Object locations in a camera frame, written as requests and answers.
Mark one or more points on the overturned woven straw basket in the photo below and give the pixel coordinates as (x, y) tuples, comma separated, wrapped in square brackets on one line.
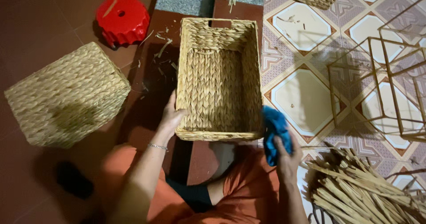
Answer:
[(66, 95)]

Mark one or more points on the person's left hand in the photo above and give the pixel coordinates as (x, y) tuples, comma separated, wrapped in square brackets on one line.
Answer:
[(170, 115)]

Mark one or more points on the scattered straw scraps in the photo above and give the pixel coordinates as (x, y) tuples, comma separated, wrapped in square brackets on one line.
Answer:
[(159, 56)]

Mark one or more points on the orange trousers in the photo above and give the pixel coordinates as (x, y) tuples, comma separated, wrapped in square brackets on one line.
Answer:
[(216, 190)]

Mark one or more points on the person's right hand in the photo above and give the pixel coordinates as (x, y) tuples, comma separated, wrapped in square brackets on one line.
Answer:
[(288, 160)]

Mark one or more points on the blue cloth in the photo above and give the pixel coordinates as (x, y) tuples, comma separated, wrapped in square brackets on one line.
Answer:
[(275, 130)]

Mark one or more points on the bundle of dried straw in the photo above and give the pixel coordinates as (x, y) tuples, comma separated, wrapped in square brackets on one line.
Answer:
[(359, 190)]

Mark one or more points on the red plastic stool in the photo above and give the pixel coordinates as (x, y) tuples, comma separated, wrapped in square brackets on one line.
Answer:
[(122, 19)]

